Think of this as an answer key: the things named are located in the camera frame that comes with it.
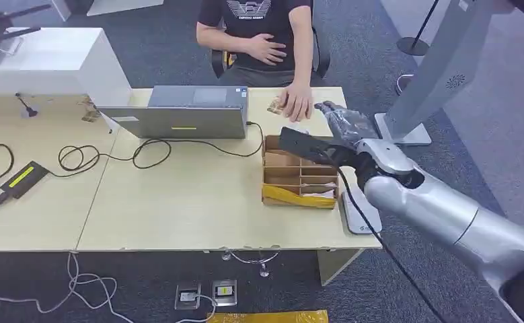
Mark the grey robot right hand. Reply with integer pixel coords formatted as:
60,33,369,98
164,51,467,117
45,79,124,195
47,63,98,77
313,100,381,151

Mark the person's left hand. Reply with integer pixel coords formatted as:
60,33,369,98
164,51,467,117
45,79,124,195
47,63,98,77
278,81,315,124

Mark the person's hand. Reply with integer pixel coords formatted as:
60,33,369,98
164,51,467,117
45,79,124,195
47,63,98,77
244,32,289,67
278,81,315,124

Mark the metal loop on floor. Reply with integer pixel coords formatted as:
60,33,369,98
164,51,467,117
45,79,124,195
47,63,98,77
394,73,416,96

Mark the white card in box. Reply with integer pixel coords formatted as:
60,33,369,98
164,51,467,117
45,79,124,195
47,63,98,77
303,182,338,199

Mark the printed card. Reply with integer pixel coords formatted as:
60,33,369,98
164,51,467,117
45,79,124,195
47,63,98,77
266,97,286,116

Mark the wooden card box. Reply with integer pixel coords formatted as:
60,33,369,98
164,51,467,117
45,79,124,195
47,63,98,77
261,134,341,211

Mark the yellow tape strip on box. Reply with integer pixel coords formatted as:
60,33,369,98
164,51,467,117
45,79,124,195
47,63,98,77
262,184,338,209

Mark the grey card reader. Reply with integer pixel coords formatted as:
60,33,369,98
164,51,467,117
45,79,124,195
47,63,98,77
341,184,383,236

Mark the person's right hand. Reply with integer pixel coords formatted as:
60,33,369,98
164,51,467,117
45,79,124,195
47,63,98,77
244,32,289,67

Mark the grey kiosk stand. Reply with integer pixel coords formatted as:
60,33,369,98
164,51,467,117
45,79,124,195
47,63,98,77
373,0,517,147

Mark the person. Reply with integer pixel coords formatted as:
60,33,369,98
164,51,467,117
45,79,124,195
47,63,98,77
195,0,316,124

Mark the pale desk leg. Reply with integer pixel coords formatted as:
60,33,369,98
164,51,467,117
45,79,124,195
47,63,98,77
317,249,364,287

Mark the grey laptop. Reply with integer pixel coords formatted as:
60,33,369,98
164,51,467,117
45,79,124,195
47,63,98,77
98,85,250,140

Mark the floor socket with yellow mark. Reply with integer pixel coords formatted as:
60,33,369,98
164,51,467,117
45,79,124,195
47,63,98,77
211,279,239,308

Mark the yellow floor tape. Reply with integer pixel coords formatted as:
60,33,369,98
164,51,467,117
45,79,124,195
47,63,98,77
206,310,330,323

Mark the white panel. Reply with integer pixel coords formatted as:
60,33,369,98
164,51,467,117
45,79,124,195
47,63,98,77
85,0,165,17

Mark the white cabinet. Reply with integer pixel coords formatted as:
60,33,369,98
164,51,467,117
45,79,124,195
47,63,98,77
0,26,133,108

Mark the small black desk microphone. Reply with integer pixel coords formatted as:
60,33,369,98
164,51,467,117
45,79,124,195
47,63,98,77
14,92,40,118

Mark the black power adapter yellow label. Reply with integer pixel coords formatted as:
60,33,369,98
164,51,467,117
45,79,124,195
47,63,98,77
0,160,51,200

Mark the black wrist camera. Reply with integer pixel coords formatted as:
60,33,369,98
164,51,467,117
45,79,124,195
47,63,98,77
278,127,357,170

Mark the black stanchion post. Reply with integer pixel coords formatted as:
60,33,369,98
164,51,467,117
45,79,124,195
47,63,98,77
396,0,441,57

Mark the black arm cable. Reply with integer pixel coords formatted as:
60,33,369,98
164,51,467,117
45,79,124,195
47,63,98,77
334,166,451,323

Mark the silver wire under desk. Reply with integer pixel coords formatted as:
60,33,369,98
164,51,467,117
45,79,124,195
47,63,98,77
220,252,282,279

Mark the black laptop power cable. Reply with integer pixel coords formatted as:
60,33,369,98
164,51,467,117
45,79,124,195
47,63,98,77
47,120,266,178

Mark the white floor cable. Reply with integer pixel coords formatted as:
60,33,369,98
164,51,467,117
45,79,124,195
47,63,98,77
0,252,217,323

